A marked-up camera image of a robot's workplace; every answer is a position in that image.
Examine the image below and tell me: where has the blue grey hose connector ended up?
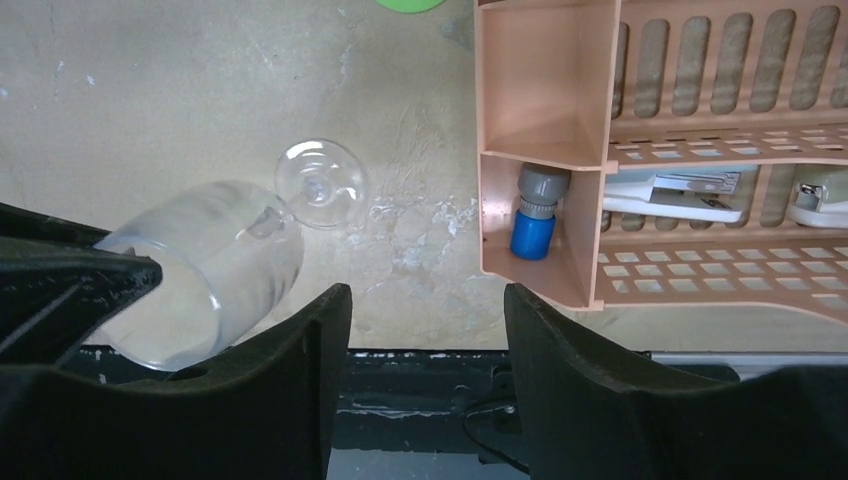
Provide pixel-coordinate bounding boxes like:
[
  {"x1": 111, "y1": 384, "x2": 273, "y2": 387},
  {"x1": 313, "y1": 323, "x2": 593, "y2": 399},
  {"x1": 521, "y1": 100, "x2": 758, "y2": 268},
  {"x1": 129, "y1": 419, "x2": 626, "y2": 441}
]
[{"x1": 510, "y1": 162, "x2": 570, "y2": 261}]

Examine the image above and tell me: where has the clear wine glass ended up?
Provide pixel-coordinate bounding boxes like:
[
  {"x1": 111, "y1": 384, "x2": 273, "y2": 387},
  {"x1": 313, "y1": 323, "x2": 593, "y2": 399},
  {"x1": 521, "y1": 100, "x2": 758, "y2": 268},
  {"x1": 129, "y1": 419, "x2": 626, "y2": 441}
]
[{"x1": 98, "y1": 139, "x2": 368, "y2": 372}]

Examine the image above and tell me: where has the peach plastic organizer basket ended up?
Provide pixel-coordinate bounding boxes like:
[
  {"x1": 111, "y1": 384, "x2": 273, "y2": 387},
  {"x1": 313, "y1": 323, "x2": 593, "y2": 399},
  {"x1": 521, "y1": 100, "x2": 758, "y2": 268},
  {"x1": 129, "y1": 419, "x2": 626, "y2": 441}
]
[{"x1": 472, "y1": 1, "x2": 847, "y2": 323}]

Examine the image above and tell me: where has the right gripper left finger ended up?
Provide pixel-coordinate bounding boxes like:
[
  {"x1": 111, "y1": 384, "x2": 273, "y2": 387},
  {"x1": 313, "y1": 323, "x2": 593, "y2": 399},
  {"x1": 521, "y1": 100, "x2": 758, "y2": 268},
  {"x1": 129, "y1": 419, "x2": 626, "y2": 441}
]
[{"x1": 1, "y1": 283, "x2": 353, "y2": 479}]

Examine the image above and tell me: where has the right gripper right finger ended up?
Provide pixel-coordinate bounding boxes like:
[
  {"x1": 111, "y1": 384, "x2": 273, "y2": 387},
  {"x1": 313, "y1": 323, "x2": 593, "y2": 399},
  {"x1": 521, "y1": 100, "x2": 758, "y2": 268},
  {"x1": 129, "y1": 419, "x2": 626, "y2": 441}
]
[{"x1": 504, "y1": 284, "x2": 847, "y2": 479}]

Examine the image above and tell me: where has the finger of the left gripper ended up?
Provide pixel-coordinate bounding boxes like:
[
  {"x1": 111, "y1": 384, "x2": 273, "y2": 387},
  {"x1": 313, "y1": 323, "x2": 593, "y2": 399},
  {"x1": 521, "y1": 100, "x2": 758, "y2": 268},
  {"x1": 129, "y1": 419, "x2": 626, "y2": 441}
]
[{"x1": 1, "y1": 204, "x2": 163, "y2": 365}]

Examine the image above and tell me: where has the green plastic goblet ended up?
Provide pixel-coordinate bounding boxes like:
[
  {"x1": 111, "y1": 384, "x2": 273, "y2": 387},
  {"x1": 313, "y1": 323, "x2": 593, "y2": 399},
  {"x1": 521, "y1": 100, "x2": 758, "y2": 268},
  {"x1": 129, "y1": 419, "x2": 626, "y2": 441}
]
[{"x1": 376, "y1": 0, "x2": 444, "y2": 14}]

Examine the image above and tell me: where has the black aluminium base frame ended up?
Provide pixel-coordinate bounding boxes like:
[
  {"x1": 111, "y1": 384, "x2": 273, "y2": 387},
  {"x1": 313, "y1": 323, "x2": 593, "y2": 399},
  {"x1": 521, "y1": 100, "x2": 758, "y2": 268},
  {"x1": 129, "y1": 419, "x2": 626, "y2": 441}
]
[{"x1": 62, "y1": 345, "x2": 847, "y2": 479}]

